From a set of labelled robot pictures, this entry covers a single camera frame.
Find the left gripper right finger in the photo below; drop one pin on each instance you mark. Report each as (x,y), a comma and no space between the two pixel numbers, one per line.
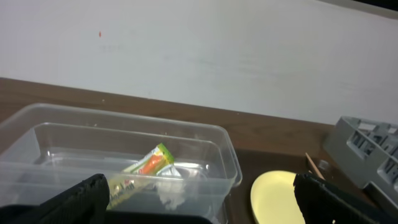
(322,202)

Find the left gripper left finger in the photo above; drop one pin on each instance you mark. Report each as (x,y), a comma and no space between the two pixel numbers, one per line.
(85,202)

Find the green snack wrapper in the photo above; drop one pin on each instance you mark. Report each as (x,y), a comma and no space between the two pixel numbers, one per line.
(159,162)

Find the white tissue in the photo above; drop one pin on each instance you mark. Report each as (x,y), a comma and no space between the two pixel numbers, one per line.
(171,190)

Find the black waste tray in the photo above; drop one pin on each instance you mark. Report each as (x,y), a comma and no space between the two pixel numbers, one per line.
(10,212)

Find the grey dishwasher rack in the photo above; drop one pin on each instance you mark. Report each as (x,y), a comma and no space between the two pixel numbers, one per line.
(366,151)

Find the yellow plate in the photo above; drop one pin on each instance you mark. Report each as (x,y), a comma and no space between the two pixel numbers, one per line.
(273,200)

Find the wooden chopstick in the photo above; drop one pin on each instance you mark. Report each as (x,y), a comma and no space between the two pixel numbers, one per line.
(314,169)

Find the clear plastic bin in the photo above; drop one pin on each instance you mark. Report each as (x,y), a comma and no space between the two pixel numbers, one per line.
(46,149)

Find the brown serving tray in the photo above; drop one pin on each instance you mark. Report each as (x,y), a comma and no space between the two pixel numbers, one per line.
(255,163)

